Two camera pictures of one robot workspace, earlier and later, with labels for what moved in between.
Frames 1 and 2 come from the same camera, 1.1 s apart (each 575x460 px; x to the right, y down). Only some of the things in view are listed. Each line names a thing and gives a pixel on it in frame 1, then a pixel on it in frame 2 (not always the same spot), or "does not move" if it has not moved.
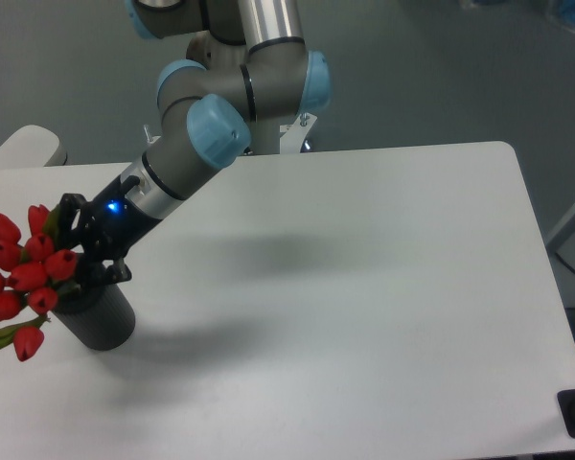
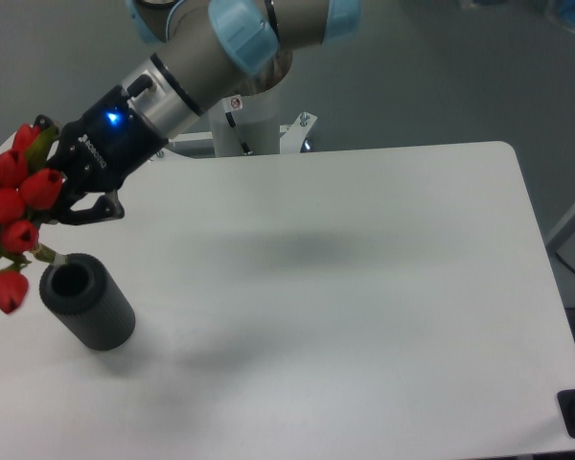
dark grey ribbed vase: x=103 y=321 does not move
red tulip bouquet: x=23 y=277 -> x=16 y=188
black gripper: x=109 y=228 -> x=96 y=150
